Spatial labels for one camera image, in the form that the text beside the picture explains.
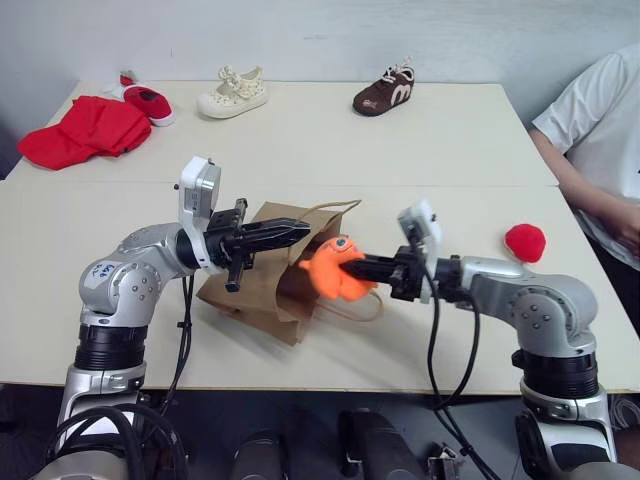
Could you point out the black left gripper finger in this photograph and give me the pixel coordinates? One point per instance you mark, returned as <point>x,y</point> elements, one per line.
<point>280,227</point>
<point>275,241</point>

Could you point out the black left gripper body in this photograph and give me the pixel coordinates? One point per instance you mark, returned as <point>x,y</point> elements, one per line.
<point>225,245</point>

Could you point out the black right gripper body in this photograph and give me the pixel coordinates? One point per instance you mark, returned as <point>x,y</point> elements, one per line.
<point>410,277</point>

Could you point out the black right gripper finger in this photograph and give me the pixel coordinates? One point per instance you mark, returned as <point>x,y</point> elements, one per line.
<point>377,261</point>
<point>372,276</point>

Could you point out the orange plush toy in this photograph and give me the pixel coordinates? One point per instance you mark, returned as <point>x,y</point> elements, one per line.
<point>325,277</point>

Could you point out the brown paper bag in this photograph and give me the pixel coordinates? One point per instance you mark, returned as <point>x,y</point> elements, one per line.
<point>260,295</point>

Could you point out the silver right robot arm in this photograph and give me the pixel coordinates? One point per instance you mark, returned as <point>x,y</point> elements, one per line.
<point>545,305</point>

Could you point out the person's bare forearm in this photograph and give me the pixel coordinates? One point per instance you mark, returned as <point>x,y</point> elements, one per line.
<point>570,175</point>

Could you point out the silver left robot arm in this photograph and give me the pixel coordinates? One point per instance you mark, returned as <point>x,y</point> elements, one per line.
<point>125,290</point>

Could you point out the red plush ball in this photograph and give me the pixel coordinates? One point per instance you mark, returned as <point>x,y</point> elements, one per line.
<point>525,243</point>

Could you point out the person's hand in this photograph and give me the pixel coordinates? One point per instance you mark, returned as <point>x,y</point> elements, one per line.
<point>627,230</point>

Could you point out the cream child shoe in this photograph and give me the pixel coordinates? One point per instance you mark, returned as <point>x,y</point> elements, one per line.
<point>232,97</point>

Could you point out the red child shoe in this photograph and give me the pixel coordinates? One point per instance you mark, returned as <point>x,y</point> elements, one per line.
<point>150,102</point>

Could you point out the brown child shoe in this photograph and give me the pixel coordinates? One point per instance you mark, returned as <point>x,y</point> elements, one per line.
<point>382,97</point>

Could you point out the red cloth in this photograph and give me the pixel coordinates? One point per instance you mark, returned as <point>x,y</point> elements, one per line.
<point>85,130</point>

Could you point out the dark rounded shape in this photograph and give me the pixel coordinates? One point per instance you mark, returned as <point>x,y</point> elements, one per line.
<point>260,457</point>

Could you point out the person in white t-shirt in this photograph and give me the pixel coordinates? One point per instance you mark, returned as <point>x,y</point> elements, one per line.
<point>600,115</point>

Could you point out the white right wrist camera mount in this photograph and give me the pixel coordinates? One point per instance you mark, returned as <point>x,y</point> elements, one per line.
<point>429,225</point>

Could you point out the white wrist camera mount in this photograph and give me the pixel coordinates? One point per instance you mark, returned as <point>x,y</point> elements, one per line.
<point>197,187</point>
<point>429,225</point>

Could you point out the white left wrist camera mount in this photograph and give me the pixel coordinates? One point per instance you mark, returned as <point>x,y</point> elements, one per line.
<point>197,187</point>

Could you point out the small metal bracket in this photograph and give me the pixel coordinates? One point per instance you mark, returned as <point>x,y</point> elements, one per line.
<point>442,462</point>

